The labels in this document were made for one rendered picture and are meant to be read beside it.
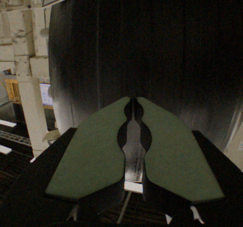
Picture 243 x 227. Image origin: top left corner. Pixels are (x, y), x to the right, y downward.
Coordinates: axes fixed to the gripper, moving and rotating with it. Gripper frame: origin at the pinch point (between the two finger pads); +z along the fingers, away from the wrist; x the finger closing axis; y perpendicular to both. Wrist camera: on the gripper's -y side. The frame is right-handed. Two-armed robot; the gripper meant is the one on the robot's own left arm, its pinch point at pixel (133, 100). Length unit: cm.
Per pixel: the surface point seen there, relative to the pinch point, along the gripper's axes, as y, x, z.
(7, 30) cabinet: 40, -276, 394
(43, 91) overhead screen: 187, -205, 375
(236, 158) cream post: 32, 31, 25
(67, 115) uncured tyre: 7.4, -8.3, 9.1
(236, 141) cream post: 26.3, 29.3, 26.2
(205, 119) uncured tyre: 6.8, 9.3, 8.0
